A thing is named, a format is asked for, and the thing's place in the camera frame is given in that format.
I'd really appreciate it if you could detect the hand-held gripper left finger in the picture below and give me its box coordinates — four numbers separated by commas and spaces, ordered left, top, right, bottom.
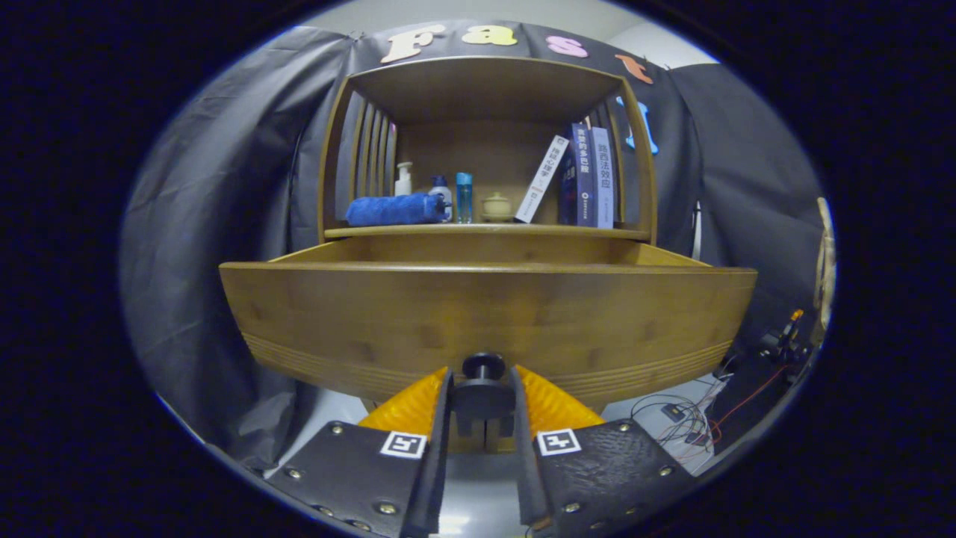
265, 366, 455, 538

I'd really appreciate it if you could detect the wooden drawer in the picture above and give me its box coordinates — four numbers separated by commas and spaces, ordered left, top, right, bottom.
219, 235, 759, 415

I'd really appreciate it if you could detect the bundle of cables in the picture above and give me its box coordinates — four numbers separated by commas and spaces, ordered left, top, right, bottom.
631, 359, 792, 458

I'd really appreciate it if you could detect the small black device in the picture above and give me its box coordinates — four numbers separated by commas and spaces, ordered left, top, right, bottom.
758, 309, 811, 367

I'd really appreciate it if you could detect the white bottle with blue cap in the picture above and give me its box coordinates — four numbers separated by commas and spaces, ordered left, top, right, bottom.
429, 175, 454, 223

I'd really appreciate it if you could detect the blue folded towel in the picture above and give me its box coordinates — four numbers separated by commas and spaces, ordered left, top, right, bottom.
345, 193, 447, 227

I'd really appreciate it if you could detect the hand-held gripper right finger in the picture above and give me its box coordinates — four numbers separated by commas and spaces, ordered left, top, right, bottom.
510, 365, 699, 535

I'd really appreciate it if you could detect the white book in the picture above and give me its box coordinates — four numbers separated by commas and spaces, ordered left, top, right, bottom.
515, 135, 570, 224

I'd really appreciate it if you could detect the pale grey book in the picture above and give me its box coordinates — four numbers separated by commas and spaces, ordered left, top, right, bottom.
590, 127, 615, 229

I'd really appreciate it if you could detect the beige lidded teacup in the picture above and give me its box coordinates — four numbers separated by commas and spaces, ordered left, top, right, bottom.
480, 192, 515, 223

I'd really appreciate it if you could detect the black drawer knob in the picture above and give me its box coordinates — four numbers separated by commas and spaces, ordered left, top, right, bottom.
452, 353, 516, 424

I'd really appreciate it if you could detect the dark blue book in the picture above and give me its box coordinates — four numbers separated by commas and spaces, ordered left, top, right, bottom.
559, 123, 598, 228

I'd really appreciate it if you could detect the wooden countertop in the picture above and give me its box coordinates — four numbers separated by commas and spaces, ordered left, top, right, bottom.
325, 222, 651, 241

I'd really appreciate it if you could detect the pale wooden frame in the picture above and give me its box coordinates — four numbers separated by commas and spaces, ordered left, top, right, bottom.
813, 197, 836, 333

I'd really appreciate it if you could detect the wooden cabinet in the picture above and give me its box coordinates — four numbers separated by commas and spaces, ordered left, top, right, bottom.
317, 56, 659, 453

